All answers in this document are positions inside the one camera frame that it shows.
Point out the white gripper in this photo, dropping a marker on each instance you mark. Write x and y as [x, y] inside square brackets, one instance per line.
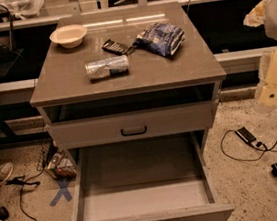
[267, 92]

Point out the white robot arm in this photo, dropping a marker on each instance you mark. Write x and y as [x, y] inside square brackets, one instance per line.
[267, 10]

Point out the closed grey middle drawer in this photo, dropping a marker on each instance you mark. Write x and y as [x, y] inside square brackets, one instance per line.
[133, 125]

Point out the grey drawer cabinet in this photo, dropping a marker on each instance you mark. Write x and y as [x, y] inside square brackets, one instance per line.
[65, 93]

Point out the open grey bottom drawer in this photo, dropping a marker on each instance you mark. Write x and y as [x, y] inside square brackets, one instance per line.
[154, 179]

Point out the blue chip bag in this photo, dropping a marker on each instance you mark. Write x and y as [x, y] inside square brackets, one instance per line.
[161, 38]

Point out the black snack bar packet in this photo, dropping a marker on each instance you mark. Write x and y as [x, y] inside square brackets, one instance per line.
[111, 46]

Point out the white bowl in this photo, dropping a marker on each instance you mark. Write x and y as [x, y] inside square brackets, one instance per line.
[69, 36]

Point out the blue tape cross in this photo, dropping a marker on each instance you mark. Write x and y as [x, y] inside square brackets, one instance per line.
[63, 191]

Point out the white plastic bag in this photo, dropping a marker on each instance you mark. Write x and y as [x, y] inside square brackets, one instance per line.
[23, 9]

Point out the wire basket with items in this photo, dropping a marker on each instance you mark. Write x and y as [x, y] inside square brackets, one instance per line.
[56, 163]

